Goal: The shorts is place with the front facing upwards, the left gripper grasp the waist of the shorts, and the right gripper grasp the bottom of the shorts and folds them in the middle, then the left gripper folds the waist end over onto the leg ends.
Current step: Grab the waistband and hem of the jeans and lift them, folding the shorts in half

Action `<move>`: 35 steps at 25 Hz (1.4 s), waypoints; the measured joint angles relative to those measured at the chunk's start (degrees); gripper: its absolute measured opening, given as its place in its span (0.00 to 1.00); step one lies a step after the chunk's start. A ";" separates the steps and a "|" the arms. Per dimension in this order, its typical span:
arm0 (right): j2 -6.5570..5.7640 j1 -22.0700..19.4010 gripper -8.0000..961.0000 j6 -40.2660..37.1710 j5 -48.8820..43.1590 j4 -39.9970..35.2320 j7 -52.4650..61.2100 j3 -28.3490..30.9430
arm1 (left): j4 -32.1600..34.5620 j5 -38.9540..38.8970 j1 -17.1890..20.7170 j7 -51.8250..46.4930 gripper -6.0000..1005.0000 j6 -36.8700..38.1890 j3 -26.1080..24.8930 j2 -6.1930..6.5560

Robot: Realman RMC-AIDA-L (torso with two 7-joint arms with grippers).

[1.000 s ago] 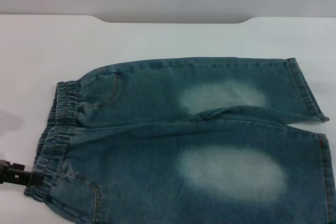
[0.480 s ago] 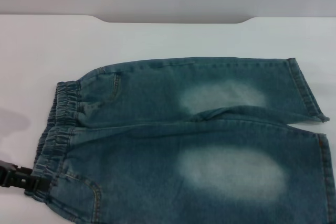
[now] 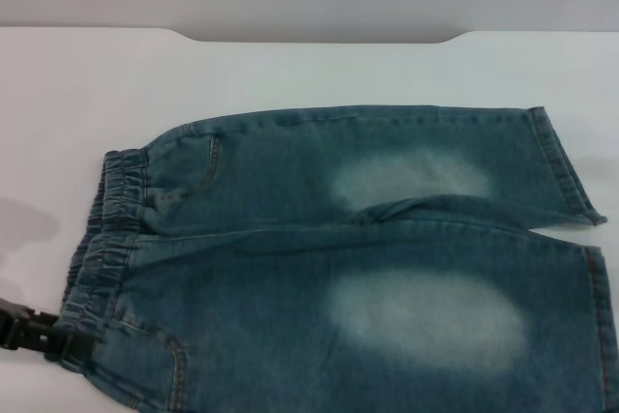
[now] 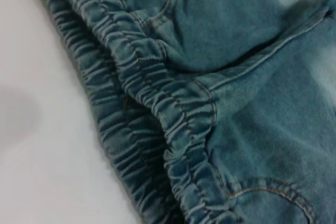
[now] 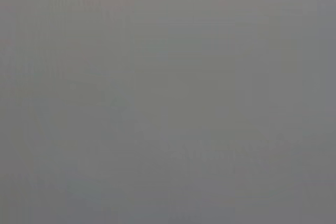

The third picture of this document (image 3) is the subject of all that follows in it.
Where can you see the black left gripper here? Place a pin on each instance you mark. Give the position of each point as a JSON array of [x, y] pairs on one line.
[[19, 323]]

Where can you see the blue denim shorts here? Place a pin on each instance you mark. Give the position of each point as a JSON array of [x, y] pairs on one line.
[[290, 263]]

